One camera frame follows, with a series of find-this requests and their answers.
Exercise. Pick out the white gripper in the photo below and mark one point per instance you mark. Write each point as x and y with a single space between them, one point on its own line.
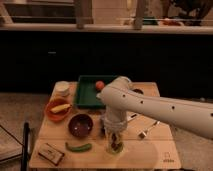
114 120

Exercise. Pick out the clear plastic cup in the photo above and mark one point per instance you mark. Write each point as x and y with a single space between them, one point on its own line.
108 146

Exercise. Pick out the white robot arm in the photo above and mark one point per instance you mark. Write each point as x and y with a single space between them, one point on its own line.
119 98

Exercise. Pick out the white cup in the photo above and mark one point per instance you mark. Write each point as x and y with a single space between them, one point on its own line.
62 88

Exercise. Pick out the silver fork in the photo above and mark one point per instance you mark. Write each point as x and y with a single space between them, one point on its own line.
144 133

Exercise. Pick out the dark purple bowl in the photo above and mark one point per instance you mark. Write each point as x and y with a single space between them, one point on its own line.
80 125

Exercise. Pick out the green cucumber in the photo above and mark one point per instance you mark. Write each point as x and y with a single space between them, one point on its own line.
82 148

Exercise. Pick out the dark round object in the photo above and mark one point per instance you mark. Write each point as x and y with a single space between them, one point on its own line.
138 91

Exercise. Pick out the red tomato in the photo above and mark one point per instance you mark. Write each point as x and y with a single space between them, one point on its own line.
99 85

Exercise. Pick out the green tray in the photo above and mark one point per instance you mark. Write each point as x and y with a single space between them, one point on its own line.
85 96

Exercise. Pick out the wooden board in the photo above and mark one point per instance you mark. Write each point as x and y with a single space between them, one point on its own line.
157 151

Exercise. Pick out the yellow banana piece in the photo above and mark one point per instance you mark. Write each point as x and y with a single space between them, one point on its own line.
59 108

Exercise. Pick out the orange plate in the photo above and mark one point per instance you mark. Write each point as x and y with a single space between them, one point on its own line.
56 117

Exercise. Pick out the black chair frame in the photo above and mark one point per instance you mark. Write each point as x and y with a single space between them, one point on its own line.
27 146

